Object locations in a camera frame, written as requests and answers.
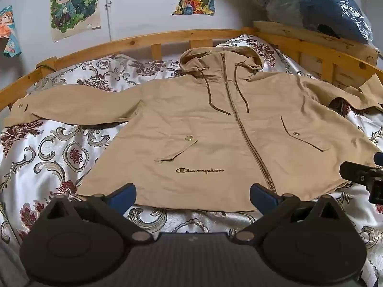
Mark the thin wall cable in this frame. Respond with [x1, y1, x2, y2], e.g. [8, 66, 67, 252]
[104, 0, 113, 42]

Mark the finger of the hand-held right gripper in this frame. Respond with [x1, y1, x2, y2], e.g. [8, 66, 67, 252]
[339, 161, 376, 185]

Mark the wooden bed frame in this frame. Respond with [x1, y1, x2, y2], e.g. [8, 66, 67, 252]
[0, 21, 383, 102]

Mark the tan hooded jacket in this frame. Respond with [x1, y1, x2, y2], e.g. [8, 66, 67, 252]
[3, 47, 383, 213]

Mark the white floral bedspread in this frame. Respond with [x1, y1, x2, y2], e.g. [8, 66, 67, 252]
[0, 34, 383, 276]

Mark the clear plastic bag of bedding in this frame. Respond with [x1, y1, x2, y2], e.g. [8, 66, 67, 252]
[243, 0, 375, 46]

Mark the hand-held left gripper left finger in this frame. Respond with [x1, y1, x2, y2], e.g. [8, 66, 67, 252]
[45, 182, 154, 245]

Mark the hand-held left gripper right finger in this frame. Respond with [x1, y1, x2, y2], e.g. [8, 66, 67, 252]
[233, 183, 342, 245]

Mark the cartoon figure wall poster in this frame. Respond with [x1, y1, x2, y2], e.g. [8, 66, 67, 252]
[49, 0, 102, 43]

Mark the orange blue wall poster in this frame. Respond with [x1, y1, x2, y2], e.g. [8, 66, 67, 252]
[0, 5, 23, 58]

